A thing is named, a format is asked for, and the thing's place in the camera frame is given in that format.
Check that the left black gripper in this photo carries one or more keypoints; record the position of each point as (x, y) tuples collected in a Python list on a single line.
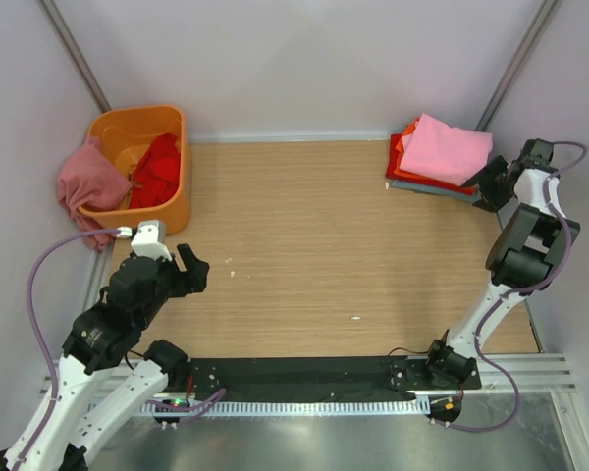
[(180, 276)]

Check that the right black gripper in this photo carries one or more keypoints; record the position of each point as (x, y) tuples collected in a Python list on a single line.
[(496, 182)]

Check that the pink t-shirt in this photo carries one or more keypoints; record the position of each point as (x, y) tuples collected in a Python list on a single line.
[(448, 154)]

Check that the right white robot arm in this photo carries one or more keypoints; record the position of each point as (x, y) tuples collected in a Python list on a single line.
[(529, 253)]

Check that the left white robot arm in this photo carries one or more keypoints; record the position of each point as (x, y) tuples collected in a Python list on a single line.
[(61, 435)]

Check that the folded grey t-shirt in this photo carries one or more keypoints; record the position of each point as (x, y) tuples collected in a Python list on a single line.
[(432, 190)]

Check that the folded orange t-shirt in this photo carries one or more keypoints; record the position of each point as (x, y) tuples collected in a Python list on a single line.
[(406, 134)]

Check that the folded red t-shirt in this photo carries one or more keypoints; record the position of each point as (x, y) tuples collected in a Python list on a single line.
[(396, 174)]

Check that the red shirt in basket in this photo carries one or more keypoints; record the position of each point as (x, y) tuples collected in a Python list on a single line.
[(157, 174)]

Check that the dusty pink shirt on basket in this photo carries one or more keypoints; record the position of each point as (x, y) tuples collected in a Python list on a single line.
[(88, 179)]

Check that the orange plastic basket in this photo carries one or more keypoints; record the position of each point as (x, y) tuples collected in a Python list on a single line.
[(147, 145)]

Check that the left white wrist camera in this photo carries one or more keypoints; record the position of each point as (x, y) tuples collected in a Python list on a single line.
[(147, 239)]

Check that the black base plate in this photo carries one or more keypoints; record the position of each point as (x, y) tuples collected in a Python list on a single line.
[(351, 379)]

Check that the white slotted cable duct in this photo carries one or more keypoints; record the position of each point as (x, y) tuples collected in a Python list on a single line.
[(419, 406)]

